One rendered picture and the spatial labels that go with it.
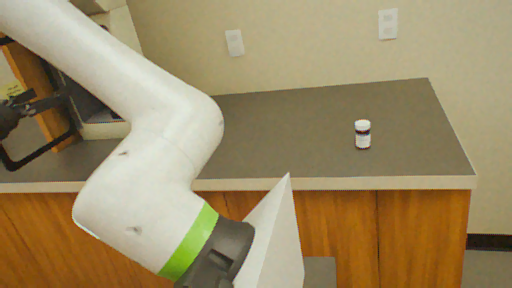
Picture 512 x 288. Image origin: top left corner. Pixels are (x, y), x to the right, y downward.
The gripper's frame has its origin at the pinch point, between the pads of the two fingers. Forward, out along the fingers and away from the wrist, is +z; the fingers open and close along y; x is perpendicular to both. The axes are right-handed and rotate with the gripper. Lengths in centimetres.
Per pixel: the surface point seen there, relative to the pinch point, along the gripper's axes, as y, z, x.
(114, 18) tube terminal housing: -13.7, 24.5, -15.1
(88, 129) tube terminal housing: 13.6, 22.2, 24.5
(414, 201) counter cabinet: -105, -3, 38
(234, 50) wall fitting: -38, 66, 11
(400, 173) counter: -101, -4, 28
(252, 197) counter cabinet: -59, -4, 37
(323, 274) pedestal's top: -85, -39, 28
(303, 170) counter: -76, -2, 28
